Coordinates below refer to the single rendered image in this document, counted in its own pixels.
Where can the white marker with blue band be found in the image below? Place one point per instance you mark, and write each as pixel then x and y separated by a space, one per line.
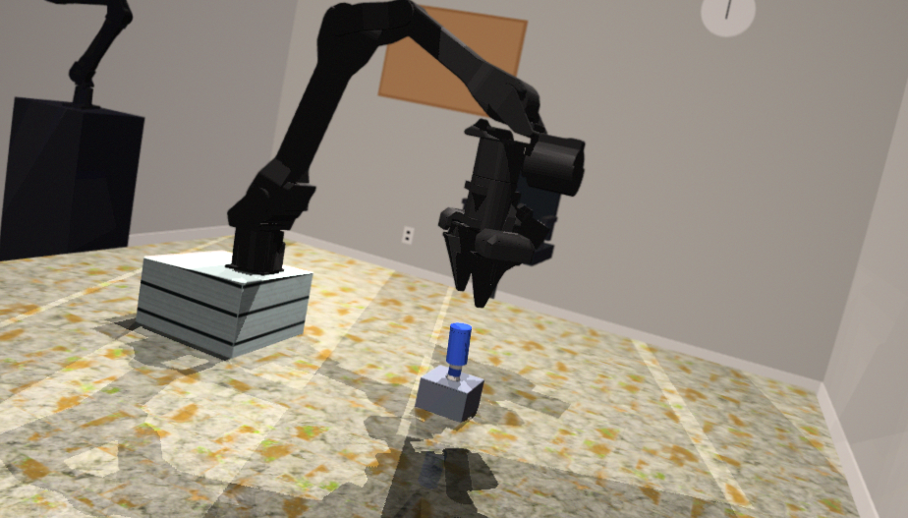
pixel 454 372

